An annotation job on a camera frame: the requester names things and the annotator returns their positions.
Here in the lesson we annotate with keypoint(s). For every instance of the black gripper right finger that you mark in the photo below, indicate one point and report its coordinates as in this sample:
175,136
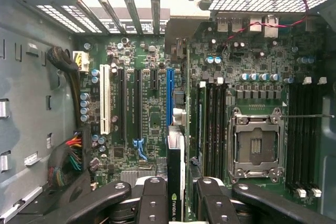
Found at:
218,203

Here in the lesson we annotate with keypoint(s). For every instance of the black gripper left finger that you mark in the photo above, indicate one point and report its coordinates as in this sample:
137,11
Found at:
152,203

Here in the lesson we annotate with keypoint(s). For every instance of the silver chipset heat sink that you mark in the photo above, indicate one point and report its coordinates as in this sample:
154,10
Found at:
131,175

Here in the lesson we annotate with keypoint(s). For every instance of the metal CPU socket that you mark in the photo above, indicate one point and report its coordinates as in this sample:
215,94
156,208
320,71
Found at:
256,145

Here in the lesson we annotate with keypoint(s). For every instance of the black RAM slot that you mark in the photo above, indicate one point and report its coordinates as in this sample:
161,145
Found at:
292,134
223,129
302,134
318,134
216,129
209,129
310,134

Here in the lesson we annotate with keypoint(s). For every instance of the RAM stick with white label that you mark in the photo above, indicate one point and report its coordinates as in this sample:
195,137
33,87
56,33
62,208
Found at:
201,119

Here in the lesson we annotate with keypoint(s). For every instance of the green motherboard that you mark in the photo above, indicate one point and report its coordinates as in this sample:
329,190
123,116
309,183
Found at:
147,103

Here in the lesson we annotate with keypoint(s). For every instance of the black long expansion slot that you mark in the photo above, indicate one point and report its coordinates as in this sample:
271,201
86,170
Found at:
138,103
121,103

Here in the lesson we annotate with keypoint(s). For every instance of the blue expansion slot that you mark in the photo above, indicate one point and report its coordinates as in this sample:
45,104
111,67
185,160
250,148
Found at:
170,98

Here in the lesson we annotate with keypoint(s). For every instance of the white expansion slot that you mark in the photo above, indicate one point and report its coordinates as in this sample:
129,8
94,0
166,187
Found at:
105,98

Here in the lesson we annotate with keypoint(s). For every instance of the black short expansion slot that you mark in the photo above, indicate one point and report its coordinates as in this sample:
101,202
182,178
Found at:
154,79

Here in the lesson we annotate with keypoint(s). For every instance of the thin metal locking lever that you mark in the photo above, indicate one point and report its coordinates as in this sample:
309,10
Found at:
307,116

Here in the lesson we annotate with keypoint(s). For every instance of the black and grey PC case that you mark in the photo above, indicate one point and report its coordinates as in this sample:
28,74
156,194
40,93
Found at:
26,90

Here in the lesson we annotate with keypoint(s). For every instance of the metal expansion slot cover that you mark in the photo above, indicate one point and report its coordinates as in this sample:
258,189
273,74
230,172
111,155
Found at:
155,14
111,14
134,14
92,15

